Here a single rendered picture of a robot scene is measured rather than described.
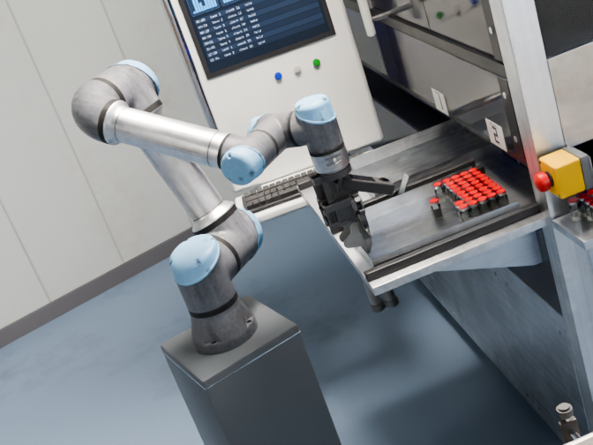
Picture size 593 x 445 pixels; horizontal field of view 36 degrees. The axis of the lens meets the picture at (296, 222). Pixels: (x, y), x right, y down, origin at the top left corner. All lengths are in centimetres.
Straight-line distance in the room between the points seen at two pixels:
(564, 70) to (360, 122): 106
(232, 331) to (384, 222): 44
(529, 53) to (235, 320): 84
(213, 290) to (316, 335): 158
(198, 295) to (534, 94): 82
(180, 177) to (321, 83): 83
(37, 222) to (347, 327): 166
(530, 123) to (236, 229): 69
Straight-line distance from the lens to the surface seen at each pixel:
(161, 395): 361
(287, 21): 274
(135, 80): 208
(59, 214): 450
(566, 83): 192
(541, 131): 192
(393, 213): 220
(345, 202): 191
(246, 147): 180
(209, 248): 201
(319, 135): 185
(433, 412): 299
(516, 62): 186
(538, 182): 187
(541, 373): 254
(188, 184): 209
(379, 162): 251
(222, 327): 205
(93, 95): 199
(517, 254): 211
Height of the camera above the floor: 179
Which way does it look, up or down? 23 degrees down
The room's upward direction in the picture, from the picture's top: 20 degrees counter-clockwise
